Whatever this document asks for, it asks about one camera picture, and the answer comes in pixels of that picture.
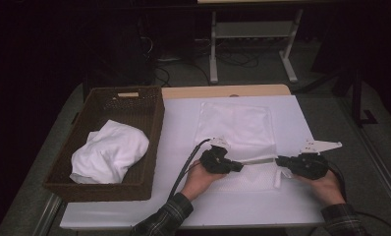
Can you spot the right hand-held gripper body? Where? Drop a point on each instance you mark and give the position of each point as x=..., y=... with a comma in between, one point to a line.
x=308, y=165

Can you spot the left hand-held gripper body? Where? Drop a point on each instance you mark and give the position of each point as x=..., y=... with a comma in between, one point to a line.
x=216, y=160

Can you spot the white cloth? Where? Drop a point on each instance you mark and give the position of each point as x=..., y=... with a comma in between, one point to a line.
x=239, y=124

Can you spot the white cloth garment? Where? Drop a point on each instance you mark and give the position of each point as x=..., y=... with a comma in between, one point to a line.
x=111, y=150

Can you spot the brown wicker basket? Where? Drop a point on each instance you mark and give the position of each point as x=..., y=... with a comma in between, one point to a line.
x=85, y=187

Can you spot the person's left hand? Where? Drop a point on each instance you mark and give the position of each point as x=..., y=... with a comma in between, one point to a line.
x=196, y=182

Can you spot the person's right hand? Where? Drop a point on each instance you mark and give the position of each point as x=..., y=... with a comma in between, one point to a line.
x=326, y=190

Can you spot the white table board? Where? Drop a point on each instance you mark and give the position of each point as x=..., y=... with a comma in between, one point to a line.
x=183, y=131

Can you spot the wooden table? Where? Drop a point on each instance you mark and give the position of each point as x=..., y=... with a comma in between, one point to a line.
x=216, y=91

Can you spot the black metal stand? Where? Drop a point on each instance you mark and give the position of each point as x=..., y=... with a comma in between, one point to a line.
x=357, y=98

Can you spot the aluminium frame rail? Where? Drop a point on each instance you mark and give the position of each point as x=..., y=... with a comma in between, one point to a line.
x=47, y=214
x=383, y=170

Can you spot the white metal desk frame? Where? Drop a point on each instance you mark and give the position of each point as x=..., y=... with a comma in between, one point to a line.
x=252, y=29

